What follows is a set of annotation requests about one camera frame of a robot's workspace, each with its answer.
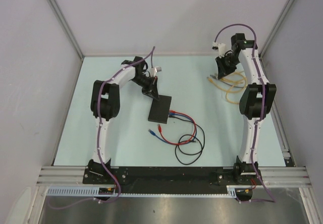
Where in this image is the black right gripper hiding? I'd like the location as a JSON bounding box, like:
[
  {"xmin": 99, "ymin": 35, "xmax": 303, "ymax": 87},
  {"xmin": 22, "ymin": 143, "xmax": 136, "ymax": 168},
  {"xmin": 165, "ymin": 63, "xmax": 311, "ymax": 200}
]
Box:
[{"xmin": 215, "ymin": 53, "xmax": 240, "ymax": 80}]

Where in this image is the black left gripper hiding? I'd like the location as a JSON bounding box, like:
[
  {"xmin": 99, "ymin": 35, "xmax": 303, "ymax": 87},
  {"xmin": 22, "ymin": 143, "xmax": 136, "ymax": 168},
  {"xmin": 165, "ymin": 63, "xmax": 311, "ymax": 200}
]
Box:
[{"xmin": 131, "ymin": 74, "xmax": 159, "ymax": 101}]

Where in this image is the yellow ethernet cable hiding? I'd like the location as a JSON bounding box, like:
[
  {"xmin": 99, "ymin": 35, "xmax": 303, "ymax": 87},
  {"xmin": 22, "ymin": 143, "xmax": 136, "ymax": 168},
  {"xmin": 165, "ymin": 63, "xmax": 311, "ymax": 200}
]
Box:
[
  {"xmin": 208, "ymin": 70, "xmax": 247, "ymax": 88},
  {"xmin": 224, "ymin": 72, "xmax": 250, "ymax": 105},
  {"xmin": 208, "ymin": 71, "xmax": 249, "ymax": 93}
]

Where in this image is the black network switch box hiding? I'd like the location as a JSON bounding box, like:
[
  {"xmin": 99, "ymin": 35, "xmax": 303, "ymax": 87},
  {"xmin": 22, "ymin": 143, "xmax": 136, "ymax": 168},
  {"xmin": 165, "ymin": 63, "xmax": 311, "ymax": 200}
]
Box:
[{"xmin": 148, "ymin": 95, "xmax": 172, "ymax": 124}]

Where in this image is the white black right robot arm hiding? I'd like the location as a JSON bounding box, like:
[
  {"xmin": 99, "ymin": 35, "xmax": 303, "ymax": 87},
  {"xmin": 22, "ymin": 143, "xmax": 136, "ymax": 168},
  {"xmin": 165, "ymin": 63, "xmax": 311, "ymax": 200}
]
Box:
[{"xmin": 212, "ymin": 33, "xmax": 277, "ymax": 185}]

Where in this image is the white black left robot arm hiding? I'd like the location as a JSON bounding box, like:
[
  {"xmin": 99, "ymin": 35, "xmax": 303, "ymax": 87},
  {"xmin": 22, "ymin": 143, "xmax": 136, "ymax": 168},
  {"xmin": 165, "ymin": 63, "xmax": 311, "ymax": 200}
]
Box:
[{"xmin": 90, "ymin": 57, "xmax": 162, "ymax": 164}]

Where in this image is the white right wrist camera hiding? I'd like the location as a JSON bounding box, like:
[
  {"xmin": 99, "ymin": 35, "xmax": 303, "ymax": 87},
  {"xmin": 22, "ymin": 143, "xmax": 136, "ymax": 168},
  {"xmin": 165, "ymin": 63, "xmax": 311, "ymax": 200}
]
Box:
[{"xmin": 212, "ymin": 42, "xmax": 226, "ymax": 58}]

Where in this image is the red ethernet cable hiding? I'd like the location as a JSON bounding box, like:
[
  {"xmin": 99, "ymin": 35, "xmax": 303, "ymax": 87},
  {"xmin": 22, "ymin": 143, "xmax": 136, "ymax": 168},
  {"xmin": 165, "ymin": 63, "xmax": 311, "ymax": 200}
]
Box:
[{"xmin": 156, "ymin": 110, "xmax": 198, "ymax": 146}]

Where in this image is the blue ethernet cable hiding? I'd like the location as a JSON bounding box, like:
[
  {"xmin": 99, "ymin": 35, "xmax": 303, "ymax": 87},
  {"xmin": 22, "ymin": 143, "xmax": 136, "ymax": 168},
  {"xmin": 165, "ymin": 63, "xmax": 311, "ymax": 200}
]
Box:
[{"xmin": 147, "ymin": 112, "xmax": 195, "ymax": 143}]

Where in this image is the black ethernet cable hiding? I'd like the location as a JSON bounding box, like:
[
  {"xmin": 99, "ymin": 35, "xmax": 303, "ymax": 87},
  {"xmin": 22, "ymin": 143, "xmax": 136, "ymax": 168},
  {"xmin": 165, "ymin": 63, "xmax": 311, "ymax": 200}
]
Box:
[{"xmin": 170, "ymin": 115, "xmax": 206, "ymax": 165}]

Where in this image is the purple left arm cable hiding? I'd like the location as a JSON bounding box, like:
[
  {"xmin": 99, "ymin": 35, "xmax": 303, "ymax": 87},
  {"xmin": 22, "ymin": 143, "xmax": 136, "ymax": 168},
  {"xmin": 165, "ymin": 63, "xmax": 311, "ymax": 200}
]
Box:
[{"xmin": 47, "ymin": 46, "xmax": 156, "ymax": 209}]

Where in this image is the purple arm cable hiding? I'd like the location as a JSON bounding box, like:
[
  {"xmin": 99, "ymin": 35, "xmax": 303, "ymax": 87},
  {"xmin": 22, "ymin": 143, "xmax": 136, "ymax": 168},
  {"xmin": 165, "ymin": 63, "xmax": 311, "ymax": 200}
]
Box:
[
  {"xmin": 47, "ymin": 46, "xmax": 156, "ymax": 209},
  {"xmin": 213, "ymin": 24, "xmax": 276, "ymax": 203}
]

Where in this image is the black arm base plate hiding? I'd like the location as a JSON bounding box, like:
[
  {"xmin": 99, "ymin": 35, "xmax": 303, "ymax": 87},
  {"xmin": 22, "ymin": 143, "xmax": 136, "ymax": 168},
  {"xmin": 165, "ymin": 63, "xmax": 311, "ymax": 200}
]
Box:
[{"xmin": 82, "ymin": 161, "xmax": 260, "ymax": 195}]

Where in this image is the aluminium frame post right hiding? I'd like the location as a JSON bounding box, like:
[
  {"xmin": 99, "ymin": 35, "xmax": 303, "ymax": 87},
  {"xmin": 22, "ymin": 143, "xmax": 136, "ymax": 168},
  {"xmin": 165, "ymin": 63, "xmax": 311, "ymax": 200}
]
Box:
[{"xmin": 259, "ymin": 0, "xmax": 296, "ymax": 57}]

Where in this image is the aluminium frame post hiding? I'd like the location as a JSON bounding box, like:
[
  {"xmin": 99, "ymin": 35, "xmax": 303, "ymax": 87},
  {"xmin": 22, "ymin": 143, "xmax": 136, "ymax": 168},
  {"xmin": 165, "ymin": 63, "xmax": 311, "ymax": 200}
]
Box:
[
  {"xmin": 46, "ymin": 0, "xmax": 84, "ymax": 61},
  {"xmin": 259, "ymin": 0, "xmax": 296, "ymax": 57}
]

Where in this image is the aluminium frame rail front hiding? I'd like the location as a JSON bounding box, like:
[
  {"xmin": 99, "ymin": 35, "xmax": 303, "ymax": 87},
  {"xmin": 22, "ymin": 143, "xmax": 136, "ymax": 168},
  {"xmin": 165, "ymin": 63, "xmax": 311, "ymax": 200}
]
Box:
[{"xmin": 36, "ymin": 166, "xmax": 312, "ymax": 188}]

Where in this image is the grey slotted cable duct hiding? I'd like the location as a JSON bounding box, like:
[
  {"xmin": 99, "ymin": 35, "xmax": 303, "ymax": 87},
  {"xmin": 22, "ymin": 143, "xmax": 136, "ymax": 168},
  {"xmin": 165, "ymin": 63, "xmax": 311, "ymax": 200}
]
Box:
[{"xmin": 47, "ymin": 186, "xmax": 237, "ymax": 198}]

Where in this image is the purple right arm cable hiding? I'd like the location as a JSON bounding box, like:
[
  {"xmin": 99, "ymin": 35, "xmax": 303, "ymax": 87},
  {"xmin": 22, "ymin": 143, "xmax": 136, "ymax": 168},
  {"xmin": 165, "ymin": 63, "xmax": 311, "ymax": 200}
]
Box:
[{"xmin": 213, "ymin": 24, "xmax": 276, "ymax": 203}]

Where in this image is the aluminium frame post left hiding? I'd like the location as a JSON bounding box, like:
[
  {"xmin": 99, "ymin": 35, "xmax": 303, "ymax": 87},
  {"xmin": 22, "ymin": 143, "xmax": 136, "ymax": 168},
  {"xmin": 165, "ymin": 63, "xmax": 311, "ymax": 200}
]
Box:
[{"xmin": 46, "ymin": 0, "xmax": 84, "ymax": 61}]

